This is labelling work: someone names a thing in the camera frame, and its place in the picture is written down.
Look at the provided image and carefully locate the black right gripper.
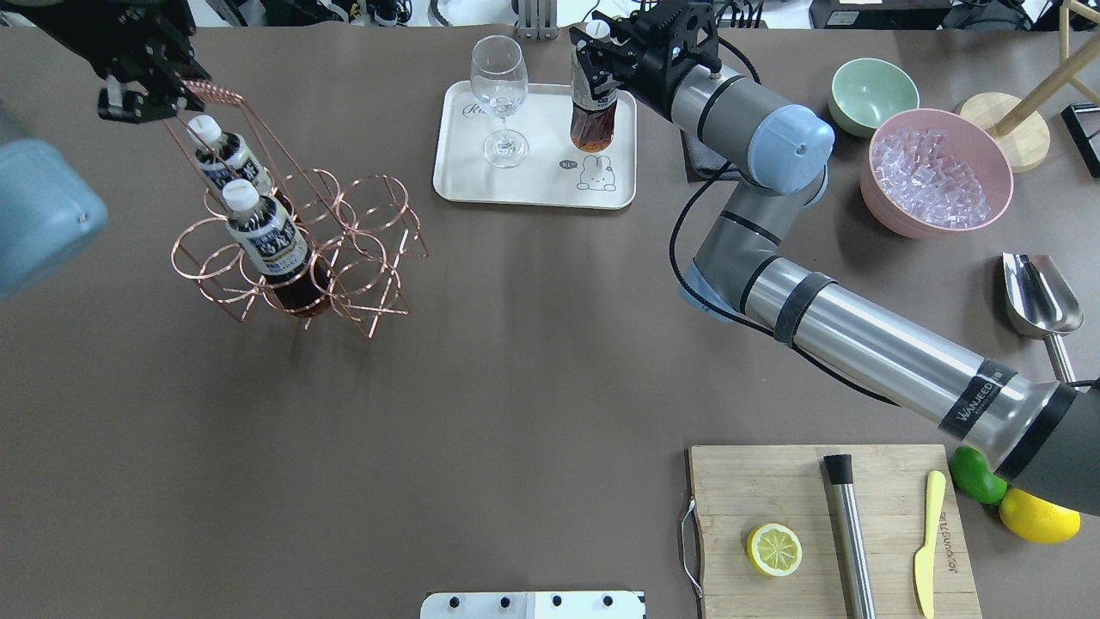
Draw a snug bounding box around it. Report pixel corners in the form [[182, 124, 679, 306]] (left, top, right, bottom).
[[569, 1, 723, 119]]

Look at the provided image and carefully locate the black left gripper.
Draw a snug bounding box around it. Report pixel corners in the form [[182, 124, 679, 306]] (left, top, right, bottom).
[[34, 1, 210, 123]]

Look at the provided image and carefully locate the tea bottle white cap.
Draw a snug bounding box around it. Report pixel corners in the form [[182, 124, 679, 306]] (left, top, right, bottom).
[[222, 179, 333, 317]]

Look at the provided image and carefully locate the copper wire bottle basket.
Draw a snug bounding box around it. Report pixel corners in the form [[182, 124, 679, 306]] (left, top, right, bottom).
[[168, 81, 428, 338]]

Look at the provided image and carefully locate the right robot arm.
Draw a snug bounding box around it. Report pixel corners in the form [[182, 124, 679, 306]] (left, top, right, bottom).
[[569, 1, 1099, 513]]

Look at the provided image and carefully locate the folded grey cloth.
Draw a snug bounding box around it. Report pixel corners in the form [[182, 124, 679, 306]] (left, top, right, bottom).
[[680, 131, 743, 181]]

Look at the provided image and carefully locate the clear wine glass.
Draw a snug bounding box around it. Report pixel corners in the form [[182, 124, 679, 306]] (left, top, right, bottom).
[[470, 34, 528, 169]]

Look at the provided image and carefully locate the white rabbit serving tray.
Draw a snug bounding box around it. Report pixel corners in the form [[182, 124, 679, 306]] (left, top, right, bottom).
[[432, 81, 638, 209]]

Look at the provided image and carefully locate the light green bowl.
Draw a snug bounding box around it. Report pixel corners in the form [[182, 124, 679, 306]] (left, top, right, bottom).
[[828, 58, 920, 139]]

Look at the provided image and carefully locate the pink bowl of ice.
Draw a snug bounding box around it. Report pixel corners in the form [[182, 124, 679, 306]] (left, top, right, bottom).
[[860, 108, 1014, 240]]

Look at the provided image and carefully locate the wooden stand with base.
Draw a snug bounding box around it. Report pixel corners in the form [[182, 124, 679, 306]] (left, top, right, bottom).
[[956, 1, 1099, 174]]

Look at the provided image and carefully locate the bamboo cutting board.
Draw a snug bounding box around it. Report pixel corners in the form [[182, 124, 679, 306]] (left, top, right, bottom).
[[688, 445, 948, 618]]

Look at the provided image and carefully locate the steel ice scoop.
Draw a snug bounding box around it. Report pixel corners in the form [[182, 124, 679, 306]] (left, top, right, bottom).
[[1002, 252, 1084, 384]]

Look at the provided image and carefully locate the steel muddler black tip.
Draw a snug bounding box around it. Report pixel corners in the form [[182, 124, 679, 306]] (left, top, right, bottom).
[[822, 453, 877, 618]]

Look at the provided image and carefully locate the half lemon slice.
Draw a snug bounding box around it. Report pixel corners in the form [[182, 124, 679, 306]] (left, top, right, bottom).
[[745, 524, 803, 577]]

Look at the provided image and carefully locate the green lime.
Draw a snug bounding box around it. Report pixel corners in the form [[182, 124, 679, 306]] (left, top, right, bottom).
[[948, 445, 1007, 506]]

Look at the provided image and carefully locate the yellow plastic knife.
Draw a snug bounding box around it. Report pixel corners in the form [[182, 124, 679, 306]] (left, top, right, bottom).
[[913, 469, 946, 618]]

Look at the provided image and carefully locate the lower yellow lemon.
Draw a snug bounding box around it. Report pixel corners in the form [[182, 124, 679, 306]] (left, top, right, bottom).
[[998, 487, 1081, 545]]

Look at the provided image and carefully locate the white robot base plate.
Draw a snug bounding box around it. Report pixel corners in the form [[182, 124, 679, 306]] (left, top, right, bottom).
[[419, 589, 647, 618]]

